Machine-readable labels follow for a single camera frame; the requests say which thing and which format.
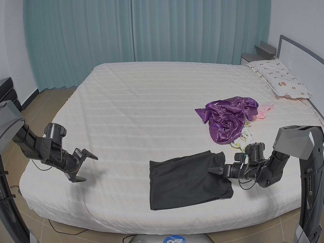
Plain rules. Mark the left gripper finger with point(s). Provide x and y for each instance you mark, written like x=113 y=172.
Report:
x=89 y=155
x=80 y=179

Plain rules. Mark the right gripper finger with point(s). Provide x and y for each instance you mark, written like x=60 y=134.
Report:
x=216 y=170

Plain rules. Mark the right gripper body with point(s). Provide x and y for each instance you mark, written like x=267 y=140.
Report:
x=231 y=171

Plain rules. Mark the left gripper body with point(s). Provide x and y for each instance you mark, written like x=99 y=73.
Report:
x=72 y=164

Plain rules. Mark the black T-shirt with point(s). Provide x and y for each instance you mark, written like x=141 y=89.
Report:
x=187 y=183

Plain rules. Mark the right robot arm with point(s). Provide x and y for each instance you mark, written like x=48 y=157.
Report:
x=298 y=145

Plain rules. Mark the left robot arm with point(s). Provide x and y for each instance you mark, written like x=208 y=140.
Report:
x=30 y=145

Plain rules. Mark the bed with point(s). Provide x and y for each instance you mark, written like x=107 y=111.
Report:
x=151 y=105

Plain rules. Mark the white printed garment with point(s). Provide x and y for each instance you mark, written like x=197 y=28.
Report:
x=244 y=137

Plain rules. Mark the purple satin garment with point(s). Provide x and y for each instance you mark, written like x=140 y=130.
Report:
x=227 y=118

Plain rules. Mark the pink garment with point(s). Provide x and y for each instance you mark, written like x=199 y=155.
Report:
x=264 y=110

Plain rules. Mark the black chest of drawers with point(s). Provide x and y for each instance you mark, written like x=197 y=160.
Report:
x=8 y=92

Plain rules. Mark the white printed pillow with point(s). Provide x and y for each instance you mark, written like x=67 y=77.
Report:
x=281 y=77

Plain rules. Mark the grey bedside table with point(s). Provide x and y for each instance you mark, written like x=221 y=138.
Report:
x=253 y=56

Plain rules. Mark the blue-green curtain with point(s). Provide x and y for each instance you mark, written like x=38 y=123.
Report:
x=202 y=21
x=76 y=34

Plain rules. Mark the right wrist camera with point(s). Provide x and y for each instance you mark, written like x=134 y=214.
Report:
x=238 y=157

